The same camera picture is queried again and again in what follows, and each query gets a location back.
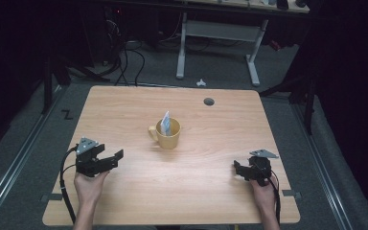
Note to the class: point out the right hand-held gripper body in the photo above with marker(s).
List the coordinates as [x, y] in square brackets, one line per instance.
[261, 169]

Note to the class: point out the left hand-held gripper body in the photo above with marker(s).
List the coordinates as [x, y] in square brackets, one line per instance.
[86, 163]

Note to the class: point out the yellow mug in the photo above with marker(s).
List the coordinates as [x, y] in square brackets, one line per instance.
[167, 140]

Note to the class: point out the white toothpaste tube blue label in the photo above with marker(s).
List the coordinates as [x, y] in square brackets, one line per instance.
[165, 123]

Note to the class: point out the person's left hand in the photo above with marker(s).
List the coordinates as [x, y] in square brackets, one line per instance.
[87, 188]

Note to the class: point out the person's right hand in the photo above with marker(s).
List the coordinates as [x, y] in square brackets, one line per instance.
[263, 196]

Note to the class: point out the grey tape strip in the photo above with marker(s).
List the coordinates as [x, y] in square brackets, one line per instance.
[51, 198]
[291, 193]

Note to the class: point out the black metal stand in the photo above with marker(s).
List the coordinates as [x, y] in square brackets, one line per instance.
[308, 102]
[47, 83]

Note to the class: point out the small white floor object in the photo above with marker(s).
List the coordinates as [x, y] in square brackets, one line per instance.
[201, 83]

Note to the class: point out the metal floor rail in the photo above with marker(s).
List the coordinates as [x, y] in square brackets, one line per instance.
[327, 179]
[16, 166]

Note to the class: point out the grey metal frame desk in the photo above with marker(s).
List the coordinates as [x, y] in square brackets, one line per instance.
[220, 32]

